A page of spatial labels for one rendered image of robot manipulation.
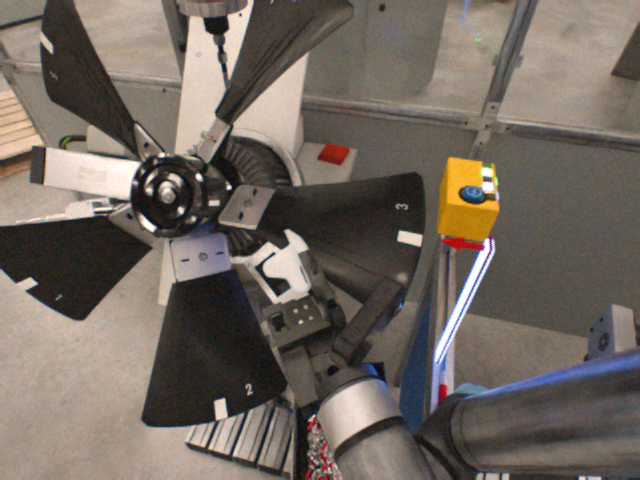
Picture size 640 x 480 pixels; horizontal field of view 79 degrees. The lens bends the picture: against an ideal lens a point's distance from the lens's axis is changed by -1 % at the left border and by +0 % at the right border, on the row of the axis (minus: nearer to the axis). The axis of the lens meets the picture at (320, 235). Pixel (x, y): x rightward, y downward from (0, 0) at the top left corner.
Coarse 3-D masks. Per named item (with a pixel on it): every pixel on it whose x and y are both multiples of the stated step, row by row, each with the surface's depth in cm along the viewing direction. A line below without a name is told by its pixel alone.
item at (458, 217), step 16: (448, 160) 86; (464, 160) 86; (448, 176) 82; (464, 176) 82; (480, 176) 82; (448, 192) 78; (496, 192) 78; (448, 208) 77; (464, 208) 76; (480, 208) 75; (496, 208) 75; (448, 224) 80; (464, 224) 79; (480, 224) 78; (480, 240) 81
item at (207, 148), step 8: (216, 120) 61; (216, 128) 59; (224, 128) 55; (216, 136) 57; (224, 136) 55; (200, 144) 62; (208, 144) 59; (216, 144) 55; (200, 152) 60; (208, 152) 57; (208, 160) 55
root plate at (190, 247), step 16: (176, 240) 59; (192, 240) 60; (208, 240) 62; (224, 240) 63; (176, 256) 58; (192, 256) 60; (208, 256) 62; (224, 256) 63; (176, 272) 58; (192, 272) 60; (208, 272) 61
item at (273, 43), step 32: (256, 0) 62; (288, 0) 55; (320, 0) 52; (256, 32) 59; (288, 32) 53; (320, 32) 50; (256, 64) 55; (288, 64) 51; (224, 96) 60; (256, 96) 52
